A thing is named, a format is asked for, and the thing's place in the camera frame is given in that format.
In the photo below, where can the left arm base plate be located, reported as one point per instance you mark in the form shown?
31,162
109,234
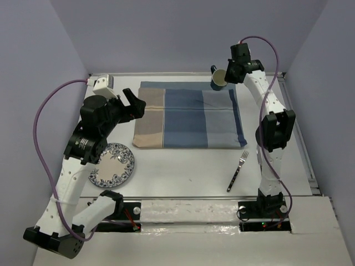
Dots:
127,221

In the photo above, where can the blue beige checked cloth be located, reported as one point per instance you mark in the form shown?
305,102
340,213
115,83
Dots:
188,115

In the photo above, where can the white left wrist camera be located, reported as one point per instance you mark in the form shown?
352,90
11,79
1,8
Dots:
103,85

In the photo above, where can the blue floral plate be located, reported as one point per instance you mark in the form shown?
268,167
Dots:
115,166

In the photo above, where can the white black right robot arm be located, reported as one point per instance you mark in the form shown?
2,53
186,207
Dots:
275,126

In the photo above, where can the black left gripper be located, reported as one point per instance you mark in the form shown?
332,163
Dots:
135,110

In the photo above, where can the dark green mug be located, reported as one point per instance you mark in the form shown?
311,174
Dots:
217,82

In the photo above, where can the steel fork patterned handle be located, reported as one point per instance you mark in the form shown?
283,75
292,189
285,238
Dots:
242,160

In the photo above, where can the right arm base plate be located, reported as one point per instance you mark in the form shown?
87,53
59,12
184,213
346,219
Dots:
252,220

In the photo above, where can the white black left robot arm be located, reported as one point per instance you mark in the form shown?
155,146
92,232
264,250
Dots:
60,230

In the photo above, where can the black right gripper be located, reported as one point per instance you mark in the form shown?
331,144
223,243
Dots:
228,77

